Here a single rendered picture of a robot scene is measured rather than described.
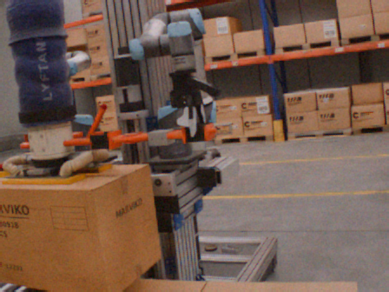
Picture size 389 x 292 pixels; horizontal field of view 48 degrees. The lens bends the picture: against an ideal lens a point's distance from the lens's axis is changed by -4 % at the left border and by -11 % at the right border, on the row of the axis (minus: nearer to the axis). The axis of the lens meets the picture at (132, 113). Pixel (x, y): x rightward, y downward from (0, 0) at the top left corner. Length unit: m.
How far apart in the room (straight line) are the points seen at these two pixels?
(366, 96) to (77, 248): 7.82
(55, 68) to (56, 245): 0.63
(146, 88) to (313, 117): 6.47
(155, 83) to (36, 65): 0.76
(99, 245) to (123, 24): 1.21
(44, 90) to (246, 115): 7.41
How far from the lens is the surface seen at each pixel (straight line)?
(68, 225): 1.57
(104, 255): 1.53
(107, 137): 1.58
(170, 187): 1.92
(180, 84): 1.48
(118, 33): 2.36
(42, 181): 1.66
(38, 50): 1.68
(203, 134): 1.44
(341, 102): 8.45
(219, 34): 8.95
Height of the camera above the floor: 1.38
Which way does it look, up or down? 3 degrees down
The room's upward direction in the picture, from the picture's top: 8 degrees counter-clockwise
